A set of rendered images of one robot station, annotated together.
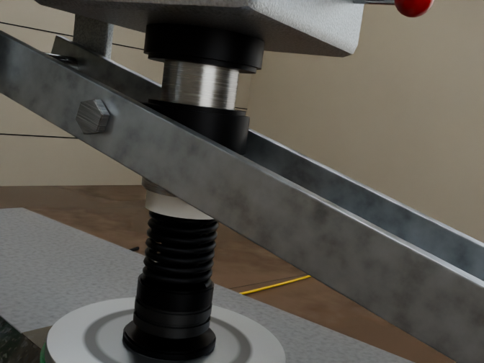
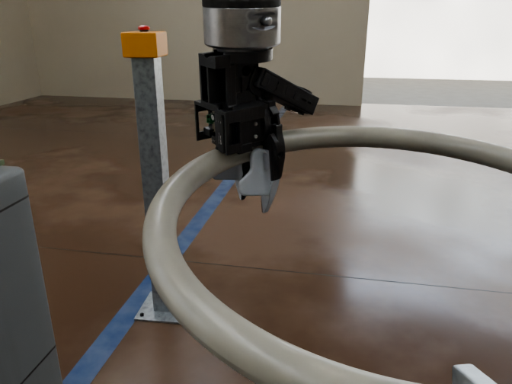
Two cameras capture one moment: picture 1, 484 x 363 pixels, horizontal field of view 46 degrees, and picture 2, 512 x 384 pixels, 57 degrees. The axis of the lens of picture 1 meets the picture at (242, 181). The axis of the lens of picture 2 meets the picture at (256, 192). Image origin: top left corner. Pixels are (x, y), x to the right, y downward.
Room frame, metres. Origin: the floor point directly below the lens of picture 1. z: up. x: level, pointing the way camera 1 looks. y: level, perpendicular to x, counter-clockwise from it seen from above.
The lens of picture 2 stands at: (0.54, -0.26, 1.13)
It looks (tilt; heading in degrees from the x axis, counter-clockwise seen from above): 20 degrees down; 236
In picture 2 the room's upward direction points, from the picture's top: straight up
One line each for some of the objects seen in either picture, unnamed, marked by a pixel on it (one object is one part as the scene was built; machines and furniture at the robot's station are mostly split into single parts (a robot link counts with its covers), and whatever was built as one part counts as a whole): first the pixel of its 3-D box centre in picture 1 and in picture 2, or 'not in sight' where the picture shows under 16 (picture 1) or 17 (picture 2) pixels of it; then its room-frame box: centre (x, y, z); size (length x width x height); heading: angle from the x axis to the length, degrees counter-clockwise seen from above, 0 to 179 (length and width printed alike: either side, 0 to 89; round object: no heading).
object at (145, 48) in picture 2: not in sight; (156, 184); (-0.08, -1.83, 0.54); 0.20 x 0.20 x 1.09; 49
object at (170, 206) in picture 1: (187, 190); not in sight; (0.49, 0.05, 1.01); 0.07 x 0.07 x 0.04
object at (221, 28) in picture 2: not in sight; (244, 28); (0.23, -0.75, 1.11); 0.10 x 0.09 x 0.05; 93
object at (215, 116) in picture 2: not in sight; (238, 99); (0.23, -0.75, 1.03); 0.09 x 0.08 x 0.12; 3
